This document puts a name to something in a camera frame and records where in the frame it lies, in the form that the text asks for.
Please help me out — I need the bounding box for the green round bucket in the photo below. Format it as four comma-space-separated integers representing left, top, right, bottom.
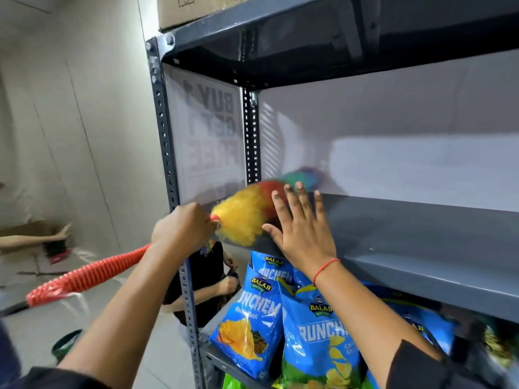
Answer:
51, 329, 84, 363

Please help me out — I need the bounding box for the multicolour duster with red handle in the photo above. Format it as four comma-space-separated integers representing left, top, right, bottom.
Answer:
0, 167, 325, 317

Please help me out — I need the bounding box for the white printed sign sheet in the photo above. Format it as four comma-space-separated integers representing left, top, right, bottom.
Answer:
163, 64, 248, 206

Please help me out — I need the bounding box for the person's left hand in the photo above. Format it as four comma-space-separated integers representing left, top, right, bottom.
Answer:
151, 202, 220, 256

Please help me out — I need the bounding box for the grey metal shelf rack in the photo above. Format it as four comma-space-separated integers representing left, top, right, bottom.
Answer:
145, 0, 519, 389

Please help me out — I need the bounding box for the person's black sleeve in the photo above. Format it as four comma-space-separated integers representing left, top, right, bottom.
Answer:
385, 339, 519, 389
0, 320, 112, 389

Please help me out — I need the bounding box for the person's left forearm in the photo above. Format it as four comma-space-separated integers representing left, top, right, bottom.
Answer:
57, 243, 191, 389

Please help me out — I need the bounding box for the blue chips packet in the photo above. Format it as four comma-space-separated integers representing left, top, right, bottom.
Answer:
208, 265, 285, 380
278, 278, 367, 389
363, 282, 457, 389
251, 250, 296, 285

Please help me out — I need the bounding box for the red thread bracelet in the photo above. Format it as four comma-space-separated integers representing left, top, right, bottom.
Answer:
312, 258, 341, 286

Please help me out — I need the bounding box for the dark snack packet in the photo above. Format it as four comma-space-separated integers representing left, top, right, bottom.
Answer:
444, 310, 519, 387

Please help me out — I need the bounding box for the person's right forearm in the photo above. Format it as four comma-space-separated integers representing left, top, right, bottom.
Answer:
312, 261, 444, 389

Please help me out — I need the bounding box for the person's right hand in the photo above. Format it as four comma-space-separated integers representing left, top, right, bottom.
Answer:
261, 182, 340, 277

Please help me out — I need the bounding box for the brown cardboard box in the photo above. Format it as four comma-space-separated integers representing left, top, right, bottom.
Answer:
157, 0, 260, 32

